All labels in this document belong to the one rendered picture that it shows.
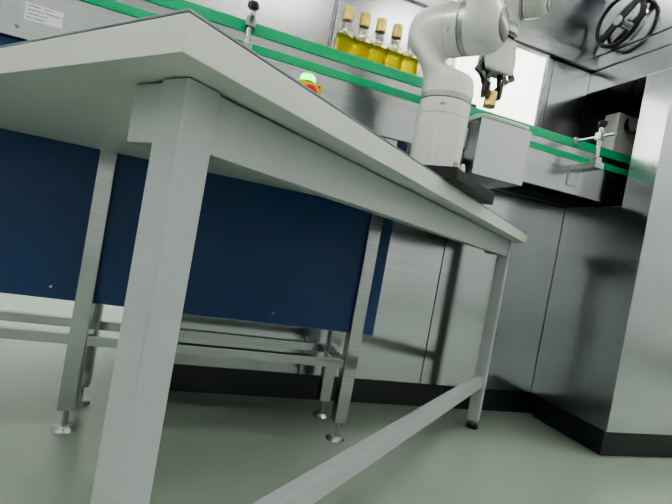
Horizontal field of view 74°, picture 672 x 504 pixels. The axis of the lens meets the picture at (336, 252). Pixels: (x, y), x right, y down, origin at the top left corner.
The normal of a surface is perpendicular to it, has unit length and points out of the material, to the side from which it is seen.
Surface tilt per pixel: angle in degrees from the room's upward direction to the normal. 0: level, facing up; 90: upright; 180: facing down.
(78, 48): 90
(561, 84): 90
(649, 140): 90
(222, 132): 90
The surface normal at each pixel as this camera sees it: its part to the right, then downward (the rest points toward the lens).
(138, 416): 0.83, 0.16
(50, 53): -0.53, -0.08
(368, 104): 0.31, 0.07
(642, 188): -0.93, -0.16
